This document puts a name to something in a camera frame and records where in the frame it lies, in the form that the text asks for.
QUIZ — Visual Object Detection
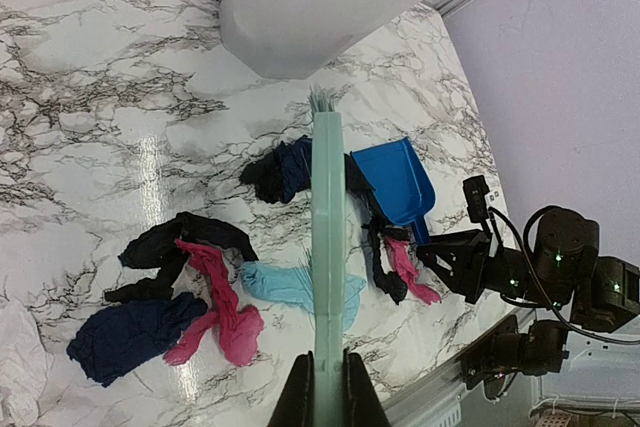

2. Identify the black and navy paper scrap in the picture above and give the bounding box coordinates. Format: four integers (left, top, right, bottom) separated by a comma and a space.
238, 134, 376, 205

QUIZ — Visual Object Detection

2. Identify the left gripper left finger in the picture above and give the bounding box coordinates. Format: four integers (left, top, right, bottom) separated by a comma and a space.
267, 352, 315, 427

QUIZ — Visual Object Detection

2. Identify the green hand brush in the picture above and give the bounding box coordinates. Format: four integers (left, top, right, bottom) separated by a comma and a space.
309, 86, 346, 426

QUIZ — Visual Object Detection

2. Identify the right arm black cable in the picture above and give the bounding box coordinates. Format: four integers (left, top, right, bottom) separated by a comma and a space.
487, 204, 640, 346

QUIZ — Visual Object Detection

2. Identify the aluminium front frame rail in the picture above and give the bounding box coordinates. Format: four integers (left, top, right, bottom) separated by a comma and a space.
384, 311, 536, 427

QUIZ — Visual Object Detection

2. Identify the white crumpled paper scrap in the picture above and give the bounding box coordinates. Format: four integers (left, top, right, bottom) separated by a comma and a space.
1, 300, 50, 426

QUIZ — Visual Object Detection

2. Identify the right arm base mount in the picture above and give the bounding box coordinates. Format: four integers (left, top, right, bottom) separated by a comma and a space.
460, 315, 569, 401

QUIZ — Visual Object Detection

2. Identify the light blue paper scrap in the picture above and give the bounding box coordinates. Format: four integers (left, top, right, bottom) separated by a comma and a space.
241, 261, 367, 331

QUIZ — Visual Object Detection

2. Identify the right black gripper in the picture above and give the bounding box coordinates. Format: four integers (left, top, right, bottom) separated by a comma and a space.
416, 229, 491, 303

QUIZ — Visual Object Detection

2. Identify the navy paper scrap left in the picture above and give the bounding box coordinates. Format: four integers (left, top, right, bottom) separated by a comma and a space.
66, 292, 208, 387

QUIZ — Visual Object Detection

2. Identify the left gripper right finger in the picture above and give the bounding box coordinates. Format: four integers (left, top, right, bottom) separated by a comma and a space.
342, 352, 391, 427

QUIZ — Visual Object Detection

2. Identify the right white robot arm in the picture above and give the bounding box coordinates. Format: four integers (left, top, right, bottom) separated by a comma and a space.
416, 206, 639, 386

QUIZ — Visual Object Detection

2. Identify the black paper scrap left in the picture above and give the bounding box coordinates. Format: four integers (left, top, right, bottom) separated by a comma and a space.
104, 212, 258, 303

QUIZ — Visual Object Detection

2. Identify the blue plastic dustpan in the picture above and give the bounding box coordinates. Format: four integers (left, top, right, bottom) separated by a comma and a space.
351, 137, 436, 245

